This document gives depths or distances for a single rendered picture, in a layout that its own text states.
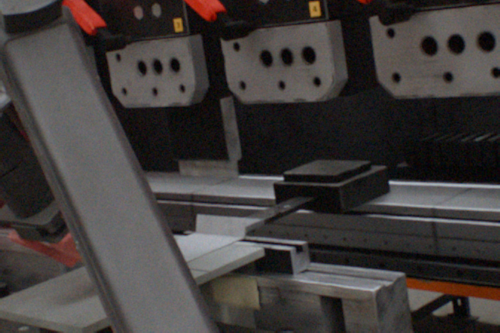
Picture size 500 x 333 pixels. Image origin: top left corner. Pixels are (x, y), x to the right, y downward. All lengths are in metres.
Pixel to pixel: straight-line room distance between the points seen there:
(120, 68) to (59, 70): 0.56
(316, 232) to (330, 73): 0.47
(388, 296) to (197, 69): 0.33
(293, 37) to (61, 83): 0.40
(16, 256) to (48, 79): 0.91
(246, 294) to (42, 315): 0.25
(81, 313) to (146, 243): 0.43
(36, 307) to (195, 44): 0.34
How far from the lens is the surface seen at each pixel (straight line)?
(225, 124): 1.15
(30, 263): 1.52
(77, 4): 1.21
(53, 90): 0.65
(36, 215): 1.03
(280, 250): 1.13
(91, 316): 1.01
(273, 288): 1.14
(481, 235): 1.26
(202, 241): 1.20
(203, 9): 1.04
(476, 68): 0.89
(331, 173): 1.32
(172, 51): 1.13
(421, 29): 0.91
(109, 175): 0.62
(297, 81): 1.01
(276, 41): 1.02
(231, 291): 1.18
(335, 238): 1.40
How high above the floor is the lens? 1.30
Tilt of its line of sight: 9 degrees down
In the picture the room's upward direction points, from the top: 9 degrees counter-clockwise
